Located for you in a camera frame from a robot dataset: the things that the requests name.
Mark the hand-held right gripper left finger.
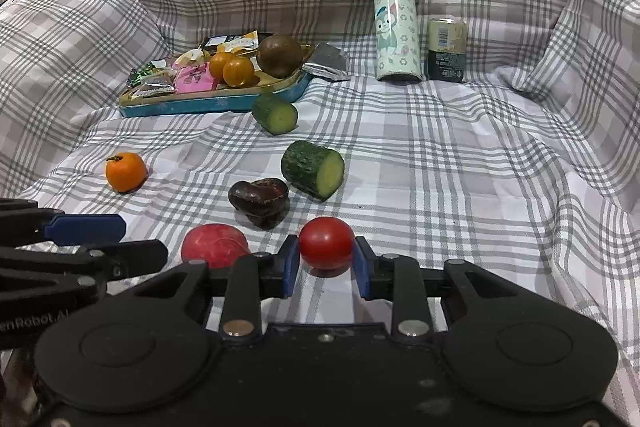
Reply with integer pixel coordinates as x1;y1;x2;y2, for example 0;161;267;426
131;234;301;340

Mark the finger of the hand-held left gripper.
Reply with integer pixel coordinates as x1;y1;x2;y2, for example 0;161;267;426
0;239;169;281
0;199;127;249

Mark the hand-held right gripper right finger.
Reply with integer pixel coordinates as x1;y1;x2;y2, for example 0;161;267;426
354;237;503;340

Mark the red tomato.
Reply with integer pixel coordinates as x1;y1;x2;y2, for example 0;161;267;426
298;217;356;277

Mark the orange with stem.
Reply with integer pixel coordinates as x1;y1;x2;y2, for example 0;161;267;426
105;153;148;194

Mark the large red apple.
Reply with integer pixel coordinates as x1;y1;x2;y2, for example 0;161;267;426
181;223;251;270

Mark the green cucumber piece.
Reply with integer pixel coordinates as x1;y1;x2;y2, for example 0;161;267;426
251;94;299;136
281;140;346;201

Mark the grey plaid blanket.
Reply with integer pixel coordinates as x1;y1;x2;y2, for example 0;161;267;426
0;0;640;427

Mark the brown snack packet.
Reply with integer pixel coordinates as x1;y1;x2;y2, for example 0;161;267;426
131;74;178;100

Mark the green snack packet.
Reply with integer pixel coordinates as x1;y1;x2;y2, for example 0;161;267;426
126;62;173;86

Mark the blue snack tray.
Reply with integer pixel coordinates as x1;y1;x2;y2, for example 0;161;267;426
118;42;313;118

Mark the pink snack packet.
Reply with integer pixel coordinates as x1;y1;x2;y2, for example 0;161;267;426
172;62;221;94

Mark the cream snack packet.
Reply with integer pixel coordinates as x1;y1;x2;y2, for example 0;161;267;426
172;48;206;68

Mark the small orange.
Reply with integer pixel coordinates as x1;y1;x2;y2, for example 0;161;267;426
208;52;236;82
222;56;255;88

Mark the silver foil packet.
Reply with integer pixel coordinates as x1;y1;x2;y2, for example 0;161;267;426
302;43;351;82

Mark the brown round fruit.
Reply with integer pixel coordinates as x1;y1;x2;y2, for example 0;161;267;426
256;34;303;78

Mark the dark snack packet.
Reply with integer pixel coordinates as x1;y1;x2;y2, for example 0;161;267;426
201;33;273;48

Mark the yellow white snack packet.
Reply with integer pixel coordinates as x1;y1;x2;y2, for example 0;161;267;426
215;31;261;55

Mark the green drink can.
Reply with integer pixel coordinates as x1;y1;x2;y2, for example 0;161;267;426
426;18;468;82

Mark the white cartoon water bottle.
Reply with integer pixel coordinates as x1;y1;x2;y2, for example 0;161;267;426
374;0;422;82

